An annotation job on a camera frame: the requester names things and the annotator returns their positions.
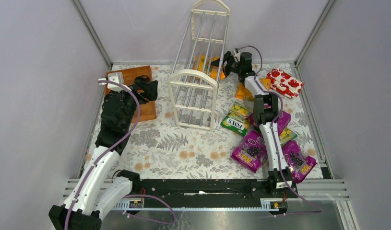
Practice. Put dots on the brown wooden compartment tray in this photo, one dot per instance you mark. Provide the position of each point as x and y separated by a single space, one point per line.
148 110

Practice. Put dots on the cream and metal shelf rack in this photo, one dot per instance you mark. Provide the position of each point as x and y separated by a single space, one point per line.
193 94

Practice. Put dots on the orange candy bag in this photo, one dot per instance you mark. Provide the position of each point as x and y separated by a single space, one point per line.
209 67
244 94

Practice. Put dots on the purple grape candy bag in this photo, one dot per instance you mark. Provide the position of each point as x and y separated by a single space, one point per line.
299 165
251 152
282 122

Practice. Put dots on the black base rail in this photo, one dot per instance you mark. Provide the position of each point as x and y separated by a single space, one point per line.
211 193

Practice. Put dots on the purple grape candy bag front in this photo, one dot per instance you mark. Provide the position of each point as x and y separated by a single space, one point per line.
251 152

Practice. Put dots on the purple grape candy bag right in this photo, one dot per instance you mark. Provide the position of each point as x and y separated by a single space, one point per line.
299 165

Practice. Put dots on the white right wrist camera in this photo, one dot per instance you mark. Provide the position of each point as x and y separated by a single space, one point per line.
236 55

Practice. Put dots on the purple grape candy bag upper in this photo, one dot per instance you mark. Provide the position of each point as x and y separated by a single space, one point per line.
282 122

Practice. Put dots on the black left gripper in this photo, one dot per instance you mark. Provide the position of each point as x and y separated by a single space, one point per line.
139 90

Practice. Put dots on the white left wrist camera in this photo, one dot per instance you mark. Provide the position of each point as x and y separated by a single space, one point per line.
114 81

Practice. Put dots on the red white heart bag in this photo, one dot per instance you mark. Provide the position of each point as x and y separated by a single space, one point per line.
284 83

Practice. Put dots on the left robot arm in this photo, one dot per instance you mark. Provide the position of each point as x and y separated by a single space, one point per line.
85 208

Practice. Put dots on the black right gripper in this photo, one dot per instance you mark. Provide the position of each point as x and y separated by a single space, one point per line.
231 64

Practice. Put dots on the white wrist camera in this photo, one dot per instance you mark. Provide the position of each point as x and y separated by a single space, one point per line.
114 81
236 55

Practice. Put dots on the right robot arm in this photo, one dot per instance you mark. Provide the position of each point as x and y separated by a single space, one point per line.
266 113

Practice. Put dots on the green Fox's candy bag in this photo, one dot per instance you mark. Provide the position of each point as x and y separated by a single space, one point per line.
235 123

